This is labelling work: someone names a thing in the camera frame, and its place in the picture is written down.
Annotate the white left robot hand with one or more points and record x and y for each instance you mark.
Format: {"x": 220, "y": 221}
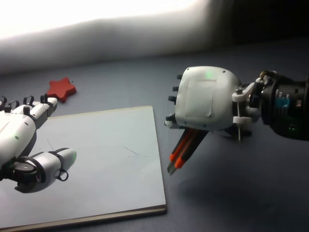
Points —
{"x": 14, "y": 135}

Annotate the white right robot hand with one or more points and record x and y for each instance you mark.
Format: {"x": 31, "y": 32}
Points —
{"x": 202, "y": 99}

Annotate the orange black utility knife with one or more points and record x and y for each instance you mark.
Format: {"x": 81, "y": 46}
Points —
{"x": 184, "y": 151}

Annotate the red star block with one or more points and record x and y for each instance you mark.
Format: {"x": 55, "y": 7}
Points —
{"x": 60, "y": 90}

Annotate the white paper pad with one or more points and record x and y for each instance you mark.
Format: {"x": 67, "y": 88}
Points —
{"x": 108, "y": 169}

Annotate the grey table cloth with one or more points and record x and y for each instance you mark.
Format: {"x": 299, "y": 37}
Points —
{"x": 241, "y": 193}

